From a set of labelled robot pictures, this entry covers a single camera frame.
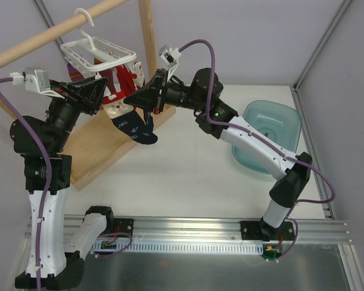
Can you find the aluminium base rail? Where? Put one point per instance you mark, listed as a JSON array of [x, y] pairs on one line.
[[231, 230]]

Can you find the red sock front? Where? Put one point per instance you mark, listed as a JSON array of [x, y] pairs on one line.
[[120, 84]]

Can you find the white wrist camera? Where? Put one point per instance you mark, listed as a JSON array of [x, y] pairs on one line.
[[170, 57], [35, 79]]

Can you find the navy santa sock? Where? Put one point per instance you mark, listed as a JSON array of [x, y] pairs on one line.
[[126, 119], [138, 75]]

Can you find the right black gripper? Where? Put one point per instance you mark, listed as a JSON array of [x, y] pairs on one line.
[[159, 91]]

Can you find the white slotted cable duct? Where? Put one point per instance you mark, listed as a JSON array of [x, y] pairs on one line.
[[233, 248]]

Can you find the green connector board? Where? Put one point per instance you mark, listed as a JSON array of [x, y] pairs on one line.
[[271, 253]]

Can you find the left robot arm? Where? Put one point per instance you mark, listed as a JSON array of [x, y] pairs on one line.
[[53, 263]]

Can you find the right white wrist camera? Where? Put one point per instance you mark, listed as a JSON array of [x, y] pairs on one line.
[[170, 57]]

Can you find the teal plastic basin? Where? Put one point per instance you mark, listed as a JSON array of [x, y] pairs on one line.
[[279, 123]]

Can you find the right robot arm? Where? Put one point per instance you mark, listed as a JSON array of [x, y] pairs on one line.
[[291, 171]]

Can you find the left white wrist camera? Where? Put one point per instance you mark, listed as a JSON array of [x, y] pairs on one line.
[[35, 79]]

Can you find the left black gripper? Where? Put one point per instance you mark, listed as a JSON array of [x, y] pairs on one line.
[[76, 99]]

